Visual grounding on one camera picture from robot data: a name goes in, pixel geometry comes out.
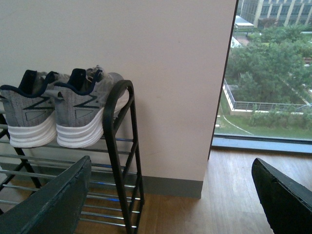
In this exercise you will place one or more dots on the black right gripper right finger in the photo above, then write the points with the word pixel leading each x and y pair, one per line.
pixel 286 203

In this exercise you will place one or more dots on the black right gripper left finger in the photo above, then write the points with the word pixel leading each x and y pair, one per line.
pixel 53 209

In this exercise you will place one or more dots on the grey sneaker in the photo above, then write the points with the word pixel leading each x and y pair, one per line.
pixel 29 111
pixel 79 105

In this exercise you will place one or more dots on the black metal shoe rack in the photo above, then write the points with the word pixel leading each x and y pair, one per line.
pixel 115 196

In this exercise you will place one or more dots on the right window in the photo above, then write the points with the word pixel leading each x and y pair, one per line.
pixel 266 95

